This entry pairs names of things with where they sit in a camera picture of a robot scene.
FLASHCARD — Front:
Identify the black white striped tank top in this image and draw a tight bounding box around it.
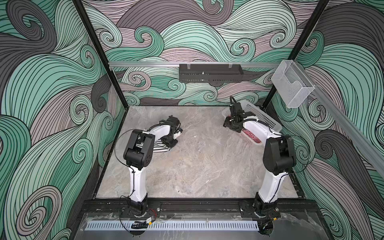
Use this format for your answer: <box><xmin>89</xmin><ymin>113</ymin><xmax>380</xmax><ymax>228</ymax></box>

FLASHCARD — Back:
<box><xmin>153</xmin><ymin>140</ymin><xmax>171</xmax><ymax>153</ymax></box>

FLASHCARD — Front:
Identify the red white striped tank top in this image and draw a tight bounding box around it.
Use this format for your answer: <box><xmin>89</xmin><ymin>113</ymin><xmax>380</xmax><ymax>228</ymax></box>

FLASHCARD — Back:
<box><xmin>241</xmin><ymin>129</ymin><xmax>262</xmax><ymax>146</ymax></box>

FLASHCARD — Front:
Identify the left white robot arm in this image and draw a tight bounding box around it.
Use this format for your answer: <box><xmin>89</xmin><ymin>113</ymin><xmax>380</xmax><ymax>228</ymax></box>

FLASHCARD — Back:
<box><xmin>123</xmin><ymin>115</ymin><xmax>183</xmax><ymax>214</ymax></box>

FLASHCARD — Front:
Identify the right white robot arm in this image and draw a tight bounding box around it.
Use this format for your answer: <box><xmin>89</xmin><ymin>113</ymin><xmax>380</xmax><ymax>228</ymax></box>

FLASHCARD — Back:
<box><xmin>223</xmin><ymin>96</ymin><xmax>297</xmax><ymax>216</ymax></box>

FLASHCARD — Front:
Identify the white plastic laundry basket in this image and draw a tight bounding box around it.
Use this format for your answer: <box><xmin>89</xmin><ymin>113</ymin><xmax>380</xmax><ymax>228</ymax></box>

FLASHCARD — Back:
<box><xmin>240</xmin><ymin>100</ymin><xmax>282</xmax><ymax>146</ymax></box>

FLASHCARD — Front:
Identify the black perforated wall tray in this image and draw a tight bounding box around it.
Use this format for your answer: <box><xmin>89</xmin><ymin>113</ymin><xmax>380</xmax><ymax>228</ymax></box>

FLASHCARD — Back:
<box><xmin>179</xmin><ymin>64</ymin><xmax>244</xmax><ymax>87</ymax></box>

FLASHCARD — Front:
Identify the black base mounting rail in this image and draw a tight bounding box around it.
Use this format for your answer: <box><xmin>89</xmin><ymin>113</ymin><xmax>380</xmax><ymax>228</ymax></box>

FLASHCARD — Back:
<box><xmin>80</xmin><ymin>197</ymin><xmax>320</xmax><ymax>219</ymax></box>

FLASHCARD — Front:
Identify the clear plastic wall bin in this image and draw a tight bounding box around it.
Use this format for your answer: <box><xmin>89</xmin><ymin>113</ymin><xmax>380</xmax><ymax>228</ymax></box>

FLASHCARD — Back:
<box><xmin>271</xmin><ymin>60</ymin><xmax>315</xmax><ymax>108</ymax></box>

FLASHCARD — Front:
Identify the white slotted cable duct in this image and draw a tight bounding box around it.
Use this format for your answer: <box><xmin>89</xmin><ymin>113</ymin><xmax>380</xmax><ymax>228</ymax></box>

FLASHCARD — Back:
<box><xmin>85</xmin><ymin>220</ymin><xmax>259</xmax><ymax>232</ymax></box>

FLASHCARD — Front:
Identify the aluminium wall rail back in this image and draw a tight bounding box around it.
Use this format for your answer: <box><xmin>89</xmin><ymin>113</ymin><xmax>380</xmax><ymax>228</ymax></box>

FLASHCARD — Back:
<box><xmin>108</xmin><ymin>61</ymin><xmax>281</xmax><ymax>69</ymax></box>

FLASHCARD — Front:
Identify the aluminium wall rail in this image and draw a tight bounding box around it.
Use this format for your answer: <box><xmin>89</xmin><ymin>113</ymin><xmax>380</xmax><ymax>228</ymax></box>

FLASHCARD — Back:
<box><xmin>298</xmin><ymin>64</ymin><xmax>384</xmax><ymax>176</ymax></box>
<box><xmin>108</xmin><ymin>61</ymin><xmax>281</xmax><ymax>69</ymax></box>

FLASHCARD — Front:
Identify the aluminium wall rail right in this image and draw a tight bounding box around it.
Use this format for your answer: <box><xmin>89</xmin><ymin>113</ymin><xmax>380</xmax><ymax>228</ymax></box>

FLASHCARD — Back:
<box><xmin>298</xmin><ymin>64</ymin><xmax>384</xmax><ymax>176</ymax></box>

